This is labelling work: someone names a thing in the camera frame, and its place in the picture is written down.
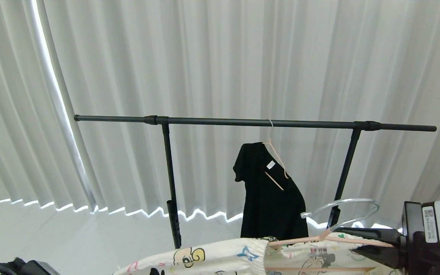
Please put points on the white curtain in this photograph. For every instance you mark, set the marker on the white curtain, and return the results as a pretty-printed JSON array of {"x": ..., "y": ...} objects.
[{"x": 204, "y": 57}]

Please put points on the cream printed garment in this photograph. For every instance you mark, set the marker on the cream printed garment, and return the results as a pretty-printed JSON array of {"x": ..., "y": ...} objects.
[{"x": 224, "y": 259}]

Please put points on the black short-sleeved shirt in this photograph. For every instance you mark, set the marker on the black short-sleeved shirt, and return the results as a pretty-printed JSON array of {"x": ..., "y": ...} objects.
[{"x": 269, "y": 210}]

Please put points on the black clothes rack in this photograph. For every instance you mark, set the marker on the black clothes rack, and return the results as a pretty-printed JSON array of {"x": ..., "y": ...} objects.
[{"x": 243, "y": 122}]

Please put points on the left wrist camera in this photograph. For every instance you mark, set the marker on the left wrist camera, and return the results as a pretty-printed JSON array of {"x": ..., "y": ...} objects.
[{"x": 40, "y": 268}]

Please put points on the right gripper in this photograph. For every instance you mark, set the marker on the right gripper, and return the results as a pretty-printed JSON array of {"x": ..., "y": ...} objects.
[{"x": 413, "y": 221}]

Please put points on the pink clothes hanger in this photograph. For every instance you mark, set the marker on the pink clothes hanger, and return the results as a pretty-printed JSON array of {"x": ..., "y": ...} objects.
[
  {"x": 319, "y": 237},
  {"x": 279, "y": 162}
]

